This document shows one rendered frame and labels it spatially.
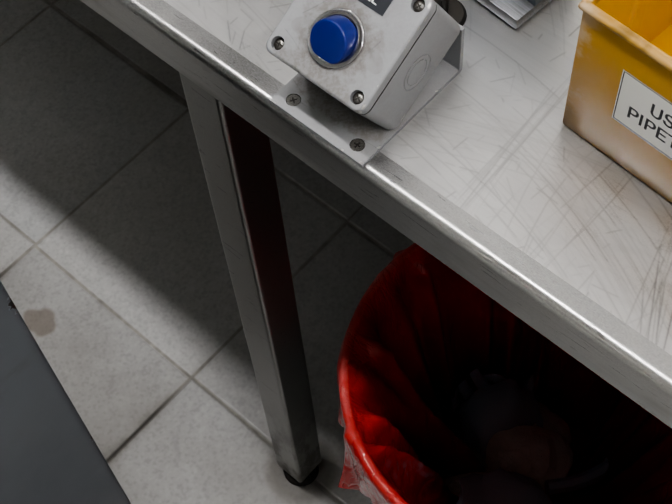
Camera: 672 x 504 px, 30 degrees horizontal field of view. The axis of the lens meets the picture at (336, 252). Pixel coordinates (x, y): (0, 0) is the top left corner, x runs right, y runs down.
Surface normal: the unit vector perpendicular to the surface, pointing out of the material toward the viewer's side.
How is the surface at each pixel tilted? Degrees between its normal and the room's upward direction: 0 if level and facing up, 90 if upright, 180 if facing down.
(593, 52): 90
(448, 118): 0
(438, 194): 0
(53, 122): 0
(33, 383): 90
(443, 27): 90
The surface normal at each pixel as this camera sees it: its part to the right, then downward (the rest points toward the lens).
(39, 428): 0.75, 0.56
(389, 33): -0.37, -0.10
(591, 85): -0.72, 0.62
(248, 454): -0.05, -0.50
